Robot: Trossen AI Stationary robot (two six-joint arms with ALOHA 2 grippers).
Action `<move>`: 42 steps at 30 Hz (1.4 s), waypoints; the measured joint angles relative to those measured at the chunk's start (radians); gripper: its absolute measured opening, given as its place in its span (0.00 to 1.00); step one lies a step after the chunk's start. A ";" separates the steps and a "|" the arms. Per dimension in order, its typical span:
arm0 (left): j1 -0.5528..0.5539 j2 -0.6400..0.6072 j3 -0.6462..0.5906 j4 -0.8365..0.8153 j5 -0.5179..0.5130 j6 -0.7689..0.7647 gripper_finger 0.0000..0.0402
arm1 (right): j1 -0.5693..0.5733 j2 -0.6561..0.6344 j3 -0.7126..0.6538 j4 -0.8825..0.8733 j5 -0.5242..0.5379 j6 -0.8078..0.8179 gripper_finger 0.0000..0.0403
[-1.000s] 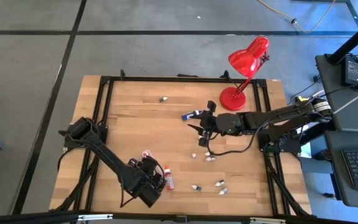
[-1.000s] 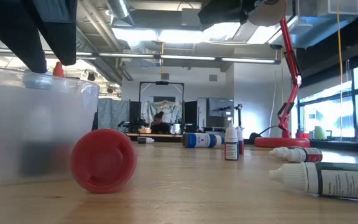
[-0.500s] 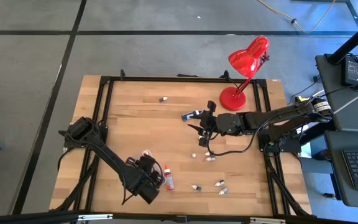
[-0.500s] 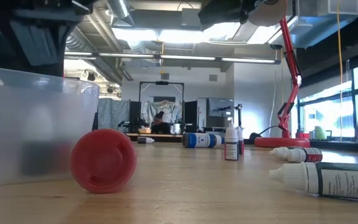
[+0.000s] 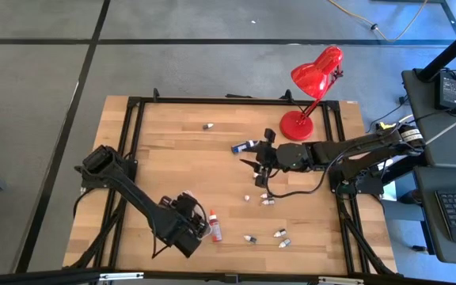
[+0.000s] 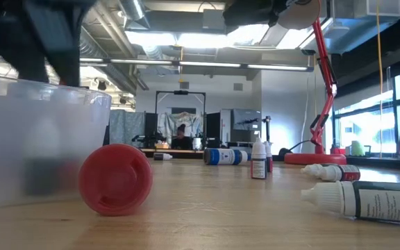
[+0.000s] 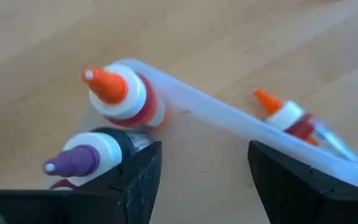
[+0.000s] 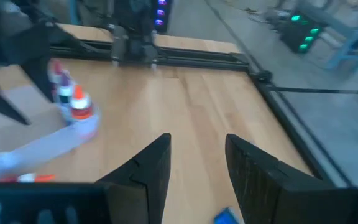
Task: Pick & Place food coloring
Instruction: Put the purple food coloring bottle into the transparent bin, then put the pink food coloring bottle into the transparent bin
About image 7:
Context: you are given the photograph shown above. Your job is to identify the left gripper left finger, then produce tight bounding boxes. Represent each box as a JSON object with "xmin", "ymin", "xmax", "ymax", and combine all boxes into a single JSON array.
[{"xmin": 67, "ymin": 141, "xmax": 163, "ymax": 224}]

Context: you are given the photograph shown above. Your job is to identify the large purple-tipped coloring bottle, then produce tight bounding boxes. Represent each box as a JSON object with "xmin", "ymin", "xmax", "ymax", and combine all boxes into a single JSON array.
[{"xmin": 42, "ymin": 126, "xmax": 154, "ymax": 187}]

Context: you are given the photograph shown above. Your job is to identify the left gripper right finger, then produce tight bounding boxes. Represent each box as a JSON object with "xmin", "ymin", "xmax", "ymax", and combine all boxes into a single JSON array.
[{"xmin": 247, "ymin": 140, "xmax": 358, "ymax": 224}]

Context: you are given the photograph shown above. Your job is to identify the clear plastic storage bin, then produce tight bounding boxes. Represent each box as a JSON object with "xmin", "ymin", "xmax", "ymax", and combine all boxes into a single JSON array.
[{"xmin": 73, "ymin": 58, "xmax": 358, "ymax": 224}]

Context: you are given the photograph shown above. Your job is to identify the large orange-banded coloring bottle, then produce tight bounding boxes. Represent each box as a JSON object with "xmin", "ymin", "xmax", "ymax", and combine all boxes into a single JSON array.
[{"xmin": 252, "ymin": 88, "xmax": 358, "ymax": 162}]

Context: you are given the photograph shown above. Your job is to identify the large orange food coloring bottle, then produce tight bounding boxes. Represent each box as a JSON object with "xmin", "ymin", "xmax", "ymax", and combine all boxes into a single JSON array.
[{"xmin": 81, "ymin": 63, "xmax": 167, "ymax": 129}]

